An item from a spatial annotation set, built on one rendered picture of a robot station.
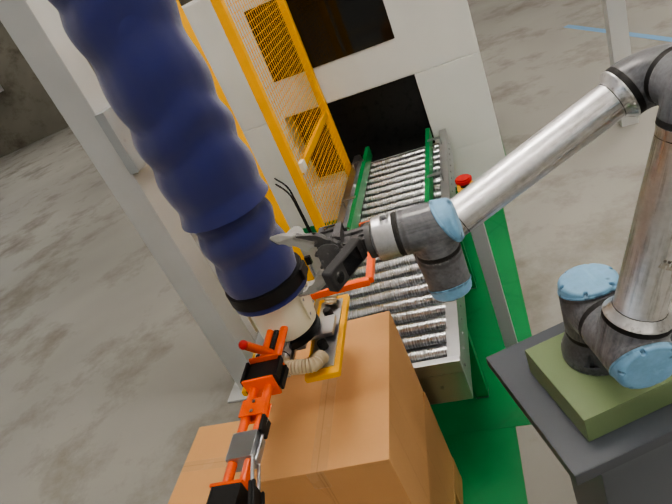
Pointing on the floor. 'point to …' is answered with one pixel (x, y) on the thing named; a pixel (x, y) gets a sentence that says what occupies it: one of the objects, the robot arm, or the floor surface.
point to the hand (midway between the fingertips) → (282, 270)
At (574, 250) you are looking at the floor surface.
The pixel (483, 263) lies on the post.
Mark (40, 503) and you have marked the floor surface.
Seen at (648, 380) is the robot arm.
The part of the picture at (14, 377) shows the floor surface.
